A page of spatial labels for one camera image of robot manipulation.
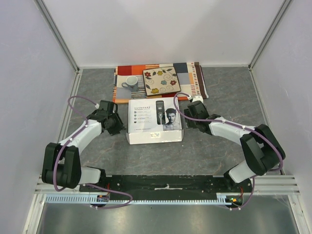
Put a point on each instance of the grey cable duct rail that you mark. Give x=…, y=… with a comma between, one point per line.
x=216, y=199

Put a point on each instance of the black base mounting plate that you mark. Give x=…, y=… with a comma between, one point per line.
x=172, y=186

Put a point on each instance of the white hair clipper kit box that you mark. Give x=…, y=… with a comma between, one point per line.
x=142, y=122

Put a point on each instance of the floral square plate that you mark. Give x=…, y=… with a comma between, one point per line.
x=159, y=81

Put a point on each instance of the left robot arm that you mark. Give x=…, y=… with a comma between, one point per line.
x=61, y=165

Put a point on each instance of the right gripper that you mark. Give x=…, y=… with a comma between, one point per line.
x=189, y=121

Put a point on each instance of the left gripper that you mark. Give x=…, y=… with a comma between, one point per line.
x=120, y=126

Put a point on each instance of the striped grey mug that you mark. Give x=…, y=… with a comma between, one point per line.
x=131, y=84

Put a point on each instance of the patchwork orange cloth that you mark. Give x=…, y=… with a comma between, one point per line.
x=190, y=76

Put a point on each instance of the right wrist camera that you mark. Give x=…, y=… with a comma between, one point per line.
x=195, y=98

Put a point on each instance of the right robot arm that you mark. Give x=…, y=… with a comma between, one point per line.
x=262, y=152

